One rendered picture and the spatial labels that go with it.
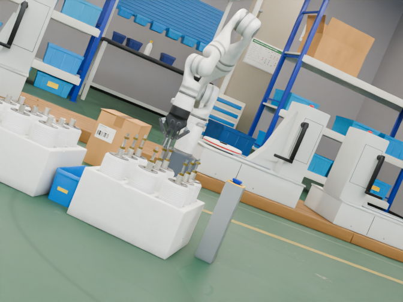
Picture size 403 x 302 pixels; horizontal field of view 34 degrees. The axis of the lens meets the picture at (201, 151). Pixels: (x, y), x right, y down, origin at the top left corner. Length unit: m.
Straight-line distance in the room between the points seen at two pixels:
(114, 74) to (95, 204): 8.43
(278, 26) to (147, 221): 6.86
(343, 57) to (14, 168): 5.76
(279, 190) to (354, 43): 3.43
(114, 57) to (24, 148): 8.31
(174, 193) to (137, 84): 8.53
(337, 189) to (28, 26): 2.51
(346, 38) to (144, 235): 5.74
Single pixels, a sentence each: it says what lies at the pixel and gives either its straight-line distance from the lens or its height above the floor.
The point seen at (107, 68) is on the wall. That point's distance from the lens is 10.67.
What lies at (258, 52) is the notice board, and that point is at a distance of 8.84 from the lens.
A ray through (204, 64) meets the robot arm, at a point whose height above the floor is 0.68.
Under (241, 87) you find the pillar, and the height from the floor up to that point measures 0.89.
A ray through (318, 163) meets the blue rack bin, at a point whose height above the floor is 0.37.
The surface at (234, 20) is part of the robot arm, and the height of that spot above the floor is 0.89.
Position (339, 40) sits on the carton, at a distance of 7.70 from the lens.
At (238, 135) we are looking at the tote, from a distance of 6.96.
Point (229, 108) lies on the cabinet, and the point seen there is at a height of 0.56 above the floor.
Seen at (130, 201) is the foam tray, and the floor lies 0.13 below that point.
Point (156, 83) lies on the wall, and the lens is 10.80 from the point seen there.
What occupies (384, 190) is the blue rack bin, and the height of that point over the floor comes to 0.37.
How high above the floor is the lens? 0.57
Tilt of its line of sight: 4 degrees down
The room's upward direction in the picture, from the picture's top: 23 degrees clockwise
